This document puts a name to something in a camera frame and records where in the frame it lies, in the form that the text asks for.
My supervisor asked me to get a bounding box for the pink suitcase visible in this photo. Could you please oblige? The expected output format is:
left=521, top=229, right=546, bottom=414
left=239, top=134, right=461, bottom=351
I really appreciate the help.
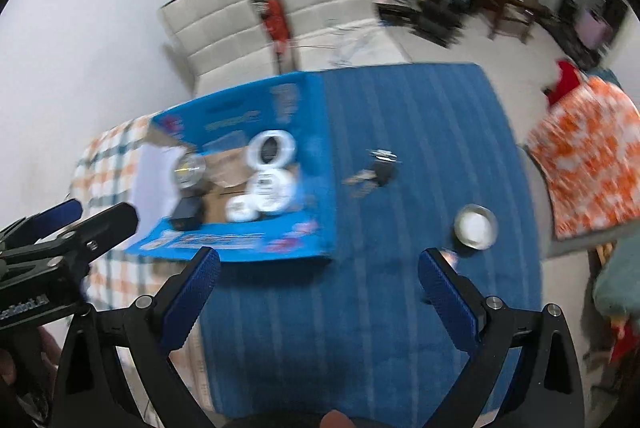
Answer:
left=574, top=4, right=614, bottom=49

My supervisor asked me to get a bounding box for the orange green checkered cloth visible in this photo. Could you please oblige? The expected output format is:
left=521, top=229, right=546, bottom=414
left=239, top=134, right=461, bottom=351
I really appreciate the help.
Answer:
left=69, top=115, right=203, bottom=414

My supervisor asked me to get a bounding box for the teal garment pile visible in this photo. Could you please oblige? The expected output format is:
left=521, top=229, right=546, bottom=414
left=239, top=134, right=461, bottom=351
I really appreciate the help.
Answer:
left=592, top=247, right=640, bottom=319

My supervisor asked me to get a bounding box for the person's left hand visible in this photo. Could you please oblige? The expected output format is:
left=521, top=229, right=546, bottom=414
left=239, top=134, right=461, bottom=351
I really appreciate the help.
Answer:
left=0, top=326, right=67, bottom=415

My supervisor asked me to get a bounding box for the black-lidded round white tin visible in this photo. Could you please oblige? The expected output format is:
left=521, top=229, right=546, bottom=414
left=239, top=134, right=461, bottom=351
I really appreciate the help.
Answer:
left=246, top=129, right=297, bottom=169

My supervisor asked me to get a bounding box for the red plastic bag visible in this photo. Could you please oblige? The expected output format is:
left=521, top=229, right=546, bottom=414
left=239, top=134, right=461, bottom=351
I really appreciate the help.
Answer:
left=262, top=0, right=292, bottom=54

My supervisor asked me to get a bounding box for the orange floral cloth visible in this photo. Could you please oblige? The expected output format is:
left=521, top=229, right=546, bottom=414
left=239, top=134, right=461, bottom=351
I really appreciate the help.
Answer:
left=522, top=72, right=640, bottom=242

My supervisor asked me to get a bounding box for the wire clothes hanger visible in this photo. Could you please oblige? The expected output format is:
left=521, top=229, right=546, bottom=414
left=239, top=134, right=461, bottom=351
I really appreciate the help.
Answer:
left=327, top=25, right=393, bottom=67

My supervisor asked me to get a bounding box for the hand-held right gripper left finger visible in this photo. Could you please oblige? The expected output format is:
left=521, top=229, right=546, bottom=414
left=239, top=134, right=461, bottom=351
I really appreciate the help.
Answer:
left=52, top=246, right=222, bottom=428

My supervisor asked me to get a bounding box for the red cloth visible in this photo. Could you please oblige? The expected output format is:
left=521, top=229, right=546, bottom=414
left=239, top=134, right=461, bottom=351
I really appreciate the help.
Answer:
left=544, top=60, right=582, bottom=107

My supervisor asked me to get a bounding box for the silver round tin gold centre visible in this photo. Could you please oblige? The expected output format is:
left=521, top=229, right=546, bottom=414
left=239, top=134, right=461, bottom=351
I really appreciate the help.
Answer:
left=174, top=153, right=207, bottom=191

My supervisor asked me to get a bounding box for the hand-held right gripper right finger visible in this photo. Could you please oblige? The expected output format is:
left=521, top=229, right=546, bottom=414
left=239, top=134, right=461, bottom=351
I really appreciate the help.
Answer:
left=417, top=248, right=587, bottom=428

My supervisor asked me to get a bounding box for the blue striped tablecloth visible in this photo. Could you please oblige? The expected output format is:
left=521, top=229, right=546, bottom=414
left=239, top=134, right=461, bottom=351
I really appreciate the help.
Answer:
left=194, top=62, right=544, bottom=428

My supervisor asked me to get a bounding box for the grey chair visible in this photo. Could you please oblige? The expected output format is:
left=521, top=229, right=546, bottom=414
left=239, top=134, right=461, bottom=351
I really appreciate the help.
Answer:
left=520, top=143, right=640, bottom=259

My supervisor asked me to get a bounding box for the bunch of keys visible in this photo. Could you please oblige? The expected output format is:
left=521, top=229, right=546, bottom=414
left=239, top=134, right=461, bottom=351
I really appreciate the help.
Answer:
left=342, top=148, right=401, bottom=199

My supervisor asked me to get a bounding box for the blue-grey charger block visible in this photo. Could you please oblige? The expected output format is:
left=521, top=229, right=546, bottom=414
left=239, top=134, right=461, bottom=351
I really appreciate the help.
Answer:
left=170, top=196, right=204, bottom=229

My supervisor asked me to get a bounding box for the small metal bowl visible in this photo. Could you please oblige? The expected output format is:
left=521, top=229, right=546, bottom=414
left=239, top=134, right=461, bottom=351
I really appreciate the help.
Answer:
left=453, top=203, right=500, bottom=251

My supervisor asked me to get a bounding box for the person's right hand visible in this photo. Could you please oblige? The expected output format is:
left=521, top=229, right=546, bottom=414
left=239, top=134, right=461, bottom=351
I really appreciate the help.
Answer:
left=320, top=410, right=357, bottom=428

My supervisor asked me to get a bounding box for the white round tin printed lid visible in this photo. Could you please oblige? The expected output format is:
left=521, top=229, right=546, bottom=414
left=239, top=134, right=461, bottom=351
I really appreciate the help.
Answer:
left=247, top=168, right=296, bottom=213

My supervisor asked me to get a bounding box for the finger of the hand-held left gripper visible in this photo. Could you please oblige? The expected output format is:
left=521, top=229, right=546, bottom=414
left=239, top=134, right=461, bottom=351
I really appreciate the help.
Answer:
left=0, top=199, right=84, bottom=249
left=0, top=202, right=140, bottom=269

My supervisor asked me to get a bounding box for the white oval case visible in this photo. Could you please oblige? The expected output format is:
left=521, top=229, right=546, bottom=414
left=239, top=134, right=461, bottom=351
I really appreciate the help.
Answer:
left=224, top=196, right=259, bottom=223

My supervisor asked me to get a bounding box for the blue cardboard box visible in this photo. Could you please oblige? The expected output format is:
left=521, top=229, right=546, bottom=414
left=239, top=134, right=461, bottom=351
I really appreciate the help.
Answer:
left=122, top=71, right=337, bottom=265

